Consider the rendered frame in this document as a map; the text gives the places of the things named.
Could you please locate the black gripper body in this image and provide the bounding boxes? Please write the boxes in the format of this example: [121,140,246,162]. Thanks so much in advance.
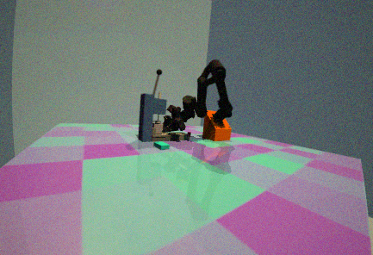
[164,112,188,131]

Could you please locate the green rectangular block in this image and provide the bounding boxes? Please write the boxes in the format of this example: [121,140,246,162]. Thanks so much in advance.
[153,141,170,150]

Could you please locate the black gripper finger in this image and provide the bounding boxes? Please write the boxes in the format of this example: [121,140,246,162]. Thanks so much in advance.
[162,120,179,133]
[162,118,169,129]

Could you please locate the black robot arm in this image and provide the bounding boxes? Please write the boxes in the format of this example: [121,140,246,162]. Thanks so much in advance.
[167,59,233,123]

